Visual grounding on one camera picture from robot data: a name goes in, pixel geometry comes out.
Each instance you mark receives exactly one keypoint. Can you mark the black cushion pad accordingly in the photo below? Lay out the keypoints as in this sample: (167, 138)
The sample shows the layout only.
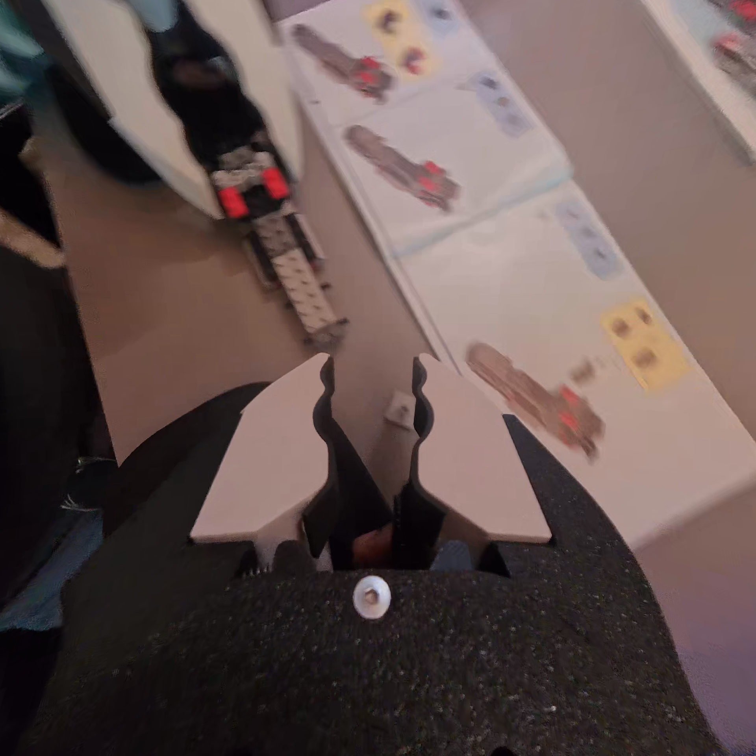
(177, 437)
(118, 159)

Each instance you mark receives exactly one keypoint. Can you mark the closed light blue instruction booklet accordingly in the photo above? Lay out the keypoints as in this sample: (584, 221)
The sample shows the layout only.
(709, 88)

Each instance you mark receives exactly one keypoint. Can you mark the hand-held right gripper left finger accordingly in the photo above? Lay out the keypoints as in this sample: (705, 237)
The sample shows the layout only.
(266, 472)

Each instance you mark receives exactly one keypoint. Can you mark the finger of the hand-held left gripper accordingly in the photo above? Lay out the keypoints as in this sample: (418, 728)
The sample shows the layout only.
(254, 53)
(118, 71)

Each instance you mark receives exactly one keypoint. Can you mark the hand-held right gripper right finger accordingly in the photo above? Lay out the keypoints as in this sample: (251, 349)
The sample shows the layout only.
(478, 472)

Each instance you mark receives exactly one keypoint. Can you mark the small light grey brick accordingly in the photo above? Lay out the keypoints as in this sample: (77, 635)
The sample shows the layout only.
(400, 408)

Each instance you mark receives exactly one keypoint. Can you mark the person's black pants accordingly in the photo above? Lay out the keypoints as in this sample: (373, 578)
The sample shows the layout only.
(35, 354)

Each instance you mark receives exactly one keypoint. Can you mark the grey black toy brick model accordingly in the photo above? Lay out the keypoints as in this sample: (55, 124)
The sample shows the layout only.
(295, 277)

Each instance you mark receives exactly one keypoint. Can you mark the brick instruction booklet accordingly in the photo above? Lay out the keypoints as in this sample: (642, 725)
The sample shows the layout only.
(502, 266)

